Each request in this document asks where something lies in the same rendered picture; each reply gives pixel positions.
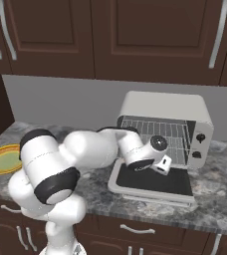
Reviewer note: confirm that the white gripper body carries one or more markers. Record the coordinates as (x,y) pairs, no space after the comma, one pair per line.
(161,170)

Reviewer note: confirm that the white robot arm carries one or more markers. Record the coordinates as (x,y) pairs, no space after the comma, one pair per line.
(85,149)

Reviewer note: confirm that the toaster oven door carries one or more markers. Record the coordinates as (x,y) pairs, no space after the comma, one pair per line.
(152,181)

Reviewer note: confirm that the black toaster oven knob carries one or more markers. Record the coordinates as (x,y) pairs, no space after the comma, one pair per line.
(196,154)
(201,137)

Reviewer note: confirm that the white toaster oven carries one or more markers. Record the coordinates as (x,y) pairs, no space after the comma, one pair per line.
(165,106)

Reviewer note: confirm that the yellow and green plate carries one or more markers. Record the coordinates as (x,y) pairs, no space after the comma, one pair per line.
(4,160)

